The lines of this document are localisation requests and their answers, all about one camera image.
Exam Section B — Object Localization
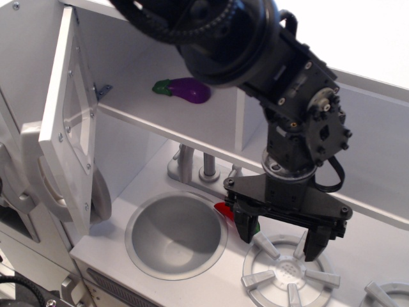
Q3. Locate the grey toy wall phone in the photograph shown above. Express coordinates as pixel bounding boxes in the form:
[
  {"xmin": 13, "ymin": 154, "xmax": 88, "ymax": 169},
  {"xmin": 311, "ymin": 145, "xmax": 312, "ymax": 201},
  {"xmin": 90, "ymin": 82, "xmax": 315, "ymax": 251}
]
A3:
[{"xmin": 90, "ymin": 166, "xmax": 112, "ymax": 224}]

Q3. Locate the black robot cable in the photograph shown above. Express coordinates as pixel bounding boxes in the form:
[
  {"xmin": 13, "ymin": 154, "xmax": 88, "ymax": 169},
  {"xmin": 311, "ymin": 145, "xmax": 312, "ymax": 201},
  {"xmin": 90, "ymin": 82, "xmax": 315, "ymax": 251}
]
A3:
[{"xmin": 314, "ymin": 155, "xmax": 346, "ymax": 194}]

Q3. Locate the grey stove burner grate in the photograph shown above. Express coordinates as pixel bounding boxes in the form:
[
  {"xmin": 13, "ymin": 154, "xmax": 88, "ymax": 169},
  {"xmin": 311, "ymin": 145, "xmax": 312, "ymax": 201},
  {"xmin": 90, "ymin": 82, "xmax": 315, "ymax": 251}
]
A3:
[{"xmin": 241, "ymin": 232, "xmax": 341, "ymax": 306}]

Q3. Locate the grey fridge door handle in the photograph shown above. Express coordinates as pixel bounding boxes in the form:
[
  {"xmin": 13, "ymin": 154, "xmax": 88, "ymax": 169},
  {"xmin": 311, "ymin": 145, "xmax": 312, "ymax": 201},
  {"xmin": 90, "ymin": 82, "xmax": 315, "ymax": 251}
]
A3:
[{"xmin": 1, "ymin": 121, "xmax": 73, "ymax": 222}]

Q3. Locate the white microwave door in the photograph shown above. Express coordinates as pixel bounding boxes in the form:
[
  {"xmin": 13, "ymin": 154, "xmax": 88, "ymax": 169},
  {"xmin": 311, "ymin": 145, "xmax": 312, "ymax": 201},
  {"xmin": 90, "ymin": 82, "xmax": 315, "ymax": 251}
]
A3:
[{"xmin": 39, "ymin": 6, "xmax": 97, "ymax": 235}]

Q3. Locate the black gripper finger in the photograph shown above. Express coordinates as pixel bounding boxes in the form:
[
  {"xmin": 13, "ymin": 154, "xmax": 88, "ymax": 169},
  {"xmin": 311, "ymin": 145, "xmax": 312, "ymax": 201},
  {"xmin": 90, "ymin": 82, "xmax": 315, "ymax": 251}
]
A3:
[
  {"xmin": 234, "ymin": 211, "xmax": 258, "ymax": 243},
  {"xmin": 304, "ymin": 226, "xmax": 329, "ymax": 262}
]

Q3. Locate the purple toy eggplant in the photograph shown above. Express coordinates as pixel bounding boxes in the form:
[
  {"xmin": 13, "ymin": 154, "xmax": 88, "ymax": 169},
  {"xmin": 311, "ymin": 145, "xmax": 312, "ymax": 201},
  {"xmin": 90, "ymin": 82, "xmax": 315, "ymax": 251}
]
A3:
[{"xmin": 152, "ymin": 77, "xmax": 212, "ymax": 104}]

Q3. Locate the grey toy faucet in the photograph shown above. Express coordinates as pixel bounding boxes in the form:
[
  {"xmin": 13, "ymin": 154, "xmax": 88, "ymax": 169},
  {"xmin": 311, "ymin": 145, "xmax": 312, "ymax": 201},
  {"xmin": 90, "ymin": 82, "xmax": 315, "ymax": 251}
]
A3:
[{"xmin": 167, "ymin": 144, "xmax": 243, "ymax": 199}]

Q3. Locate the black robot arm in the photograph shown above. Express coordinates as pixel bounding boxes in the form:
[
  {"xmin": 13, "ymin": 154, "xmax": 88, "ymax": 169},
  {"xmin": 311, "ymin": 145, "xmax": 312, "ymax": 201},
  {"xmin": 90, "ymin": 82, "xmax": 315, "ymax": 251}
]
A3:
[{"xmin": 113, "ymin": 1, "xmax": 352, "ymax": 262}]

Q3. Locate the silver round sink bowl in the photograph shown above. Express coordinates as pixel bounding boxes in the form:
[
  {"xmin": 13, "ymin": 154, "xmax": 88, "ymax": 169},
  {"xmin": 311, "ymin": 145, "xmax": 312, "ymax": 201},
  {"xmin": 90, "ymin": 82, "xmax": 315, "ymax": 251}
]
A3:
[{"xmin": 125, "ymin": 191, "xmax": 228, "ymax": 281}]

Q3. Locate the red toy chili pepper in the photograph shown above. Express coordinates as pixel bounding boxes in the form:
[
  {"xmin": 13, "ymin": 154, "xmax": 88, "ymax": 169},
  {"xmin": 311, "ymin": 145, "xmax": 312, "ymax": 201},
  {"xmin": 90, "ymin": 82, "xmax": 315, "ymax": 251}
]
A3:
[{"xmin": 213, "ymin": 201, "xmax": 260, "ymax": 236}]

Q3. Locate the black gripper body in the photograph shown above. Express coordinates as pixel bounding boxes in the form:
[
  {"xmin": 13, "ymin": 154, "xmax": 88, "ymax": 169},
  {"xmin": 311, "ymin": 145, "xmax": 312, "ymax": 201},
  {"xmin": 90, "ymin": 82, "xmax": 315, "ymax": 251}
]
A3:
[{"xmin": 224, "ymin": 174, "xmax": 352, "ymax": 239}]

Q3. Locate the white toy kitchen cabinet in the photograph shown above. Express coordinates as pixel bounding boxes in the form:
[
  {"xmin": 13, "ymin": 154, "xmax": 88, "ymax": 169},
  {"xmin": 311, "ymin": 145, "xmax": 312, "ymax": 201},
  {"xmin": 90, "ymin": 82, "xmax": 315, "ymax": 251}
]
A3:
[{"xmin": 1, "ymin": 1, "xmax": 408, "ymax": 306}]

